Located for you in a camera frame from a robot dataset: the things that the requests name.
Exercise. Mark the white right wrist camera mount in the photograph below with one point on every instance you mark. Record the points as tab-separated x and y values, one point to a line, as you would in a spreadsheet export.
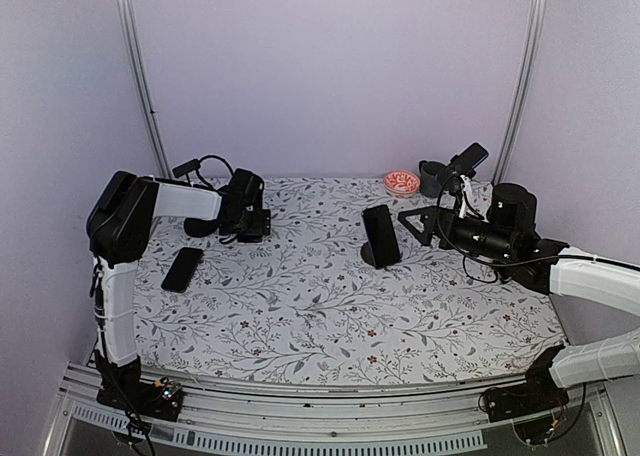
465	197

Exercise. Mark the red white patterned bowl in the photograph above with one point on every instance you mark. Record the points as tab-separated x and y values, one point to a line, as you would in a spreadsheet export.
401	183

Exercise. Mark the dark grey cup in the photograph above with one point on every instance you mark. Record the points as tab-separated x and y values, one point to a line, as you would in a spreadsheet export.
428	172

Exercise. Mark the black phone with pink edge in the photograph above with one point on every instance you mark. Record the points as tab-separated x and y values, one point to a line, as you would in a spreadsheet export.
182	270

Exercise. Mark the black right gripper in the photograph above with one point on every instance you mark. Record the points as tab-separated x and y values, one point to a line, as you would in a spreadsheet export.
429	216

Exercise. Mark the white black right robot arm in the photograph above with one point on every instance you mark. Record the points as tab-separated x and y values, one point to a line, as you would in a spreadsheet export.
506	240

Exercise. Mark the left aluminium frame post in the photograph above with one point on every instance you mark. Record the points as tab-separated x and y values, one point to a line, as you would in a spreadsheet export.
133	48

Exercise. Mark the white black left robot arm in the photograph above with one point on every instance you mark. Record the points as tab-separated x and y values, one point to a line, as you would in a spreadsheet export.
119	229

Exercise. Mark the right aluminium frame post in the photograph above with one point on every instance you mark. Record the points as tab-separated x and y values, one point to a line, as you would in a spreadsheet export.
535	25

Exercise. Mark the aluminium frame post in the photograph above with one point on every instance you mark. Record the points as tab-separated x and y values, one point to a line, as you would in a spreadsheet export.
133	48
535	25

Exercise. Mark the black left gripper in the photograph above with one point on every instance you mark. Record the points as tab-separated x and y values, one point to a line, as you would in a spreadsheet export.
261	225

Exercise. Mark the floral patterned table mat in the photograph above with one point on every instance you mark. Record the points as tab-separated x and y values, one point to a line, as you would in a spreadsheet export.
301	307

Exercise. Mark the aluminium front rail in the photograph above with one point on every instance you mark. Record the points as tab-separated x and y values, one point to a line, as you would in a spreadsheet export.
247	418

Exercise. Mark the black phone on tall stand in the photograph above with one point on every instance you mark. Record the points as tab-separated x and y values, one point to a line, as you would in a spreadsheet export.
468	160

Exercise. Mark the black round-base phone stand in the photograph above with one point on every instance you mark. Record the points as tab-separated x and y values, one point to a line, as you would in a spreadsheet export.
197	228

